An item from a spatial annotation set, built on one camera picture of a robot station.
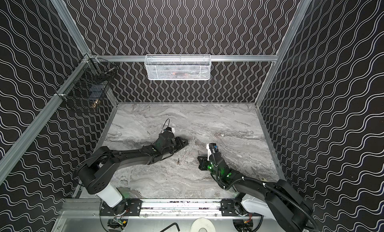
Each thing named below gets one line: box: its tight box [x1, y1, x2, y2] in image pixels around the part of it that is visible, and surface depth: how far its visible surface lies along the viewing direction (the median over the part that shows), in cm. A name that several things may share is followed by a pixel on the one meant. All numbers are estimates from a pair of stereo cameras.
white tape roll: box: [190, 217, 216, 232], surface depth 71 cm
